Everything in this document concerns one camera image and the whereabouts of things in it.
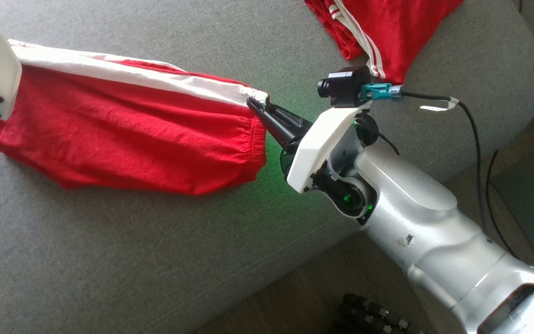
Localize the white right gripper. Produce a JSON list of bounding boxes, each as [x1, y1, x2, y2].
[[247, 96, 381, 224]]

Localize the red basketball shorts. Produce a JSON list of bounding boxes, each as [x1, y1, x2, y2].
[[0, 39, 269, 196]]

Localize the red white basketball jersey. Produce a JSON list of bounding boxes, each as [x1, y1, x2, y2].
[[304, 0, 465, 85]]

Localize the grey and yellow sofa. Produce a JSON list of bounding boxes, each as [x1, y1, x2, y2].
[[0, 0, 534, 334]]

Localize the right camera cable teal plug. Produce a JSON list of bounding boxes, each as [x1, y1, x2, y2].
[[359, 83, 493, 238]]

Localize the white cable tag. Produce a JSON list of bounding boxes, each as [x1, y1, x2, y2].
[[419, 96, 461, 113]]

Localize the black floor cable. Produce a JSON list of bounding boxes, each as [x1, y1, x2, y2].
[[484, 148, 521, 258]]

